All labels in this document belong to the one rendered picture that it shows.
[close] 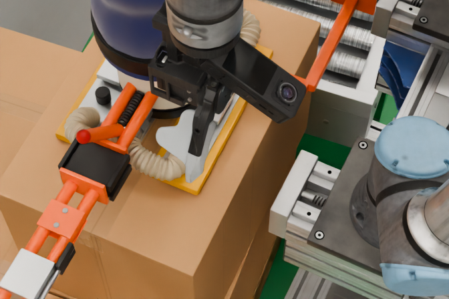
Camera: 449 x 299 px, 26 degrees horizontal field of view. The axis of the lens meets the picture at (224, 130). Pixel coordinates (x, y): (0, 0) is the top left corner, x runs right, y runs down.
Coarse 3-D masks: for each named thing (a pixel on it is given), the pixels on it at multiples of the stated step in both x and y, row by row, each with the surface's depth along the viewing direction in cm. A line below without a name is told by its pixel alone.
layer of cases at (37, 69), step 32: (0, 32) 243; (0, 64) 238; (32, 64) 238; (64, 64) 238; (0, 96) 233; (32, 96) 233; (0, 128) 228; (32, 128) 228; (0, 160) 224; (0, 224) 215; (0, 256) 211; (256, 256) 228
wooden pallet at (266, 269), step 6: (276, 240) 259; (276, 246) 264; (270, 252) 255; (276, 252) 269; (270, 258) 265; (270, 264) 266; (264, 270) 253; (264, 276) 265; (264, 282) 264; (258, 288) 263; (258, 294) 262
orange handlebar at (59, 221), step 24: (336, 24) 174; (312, 72) 169; (120, 96) 167; (144, 96) 167; (120, 144) 162; (72, 192) 158; (96, 192) 157; (48, 216) 154; (72, 216) 154; (72, 240) 154; (0, 288) 149
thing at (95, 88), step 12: (96, 72) 184; (96, 84) 182; (108, 84) 182; (84, 96) 181; (96, 96) 178; (108, 96) 178; (72, 108) 180; (96, 108) 179; (108, 108) 179; (60, 132) 177
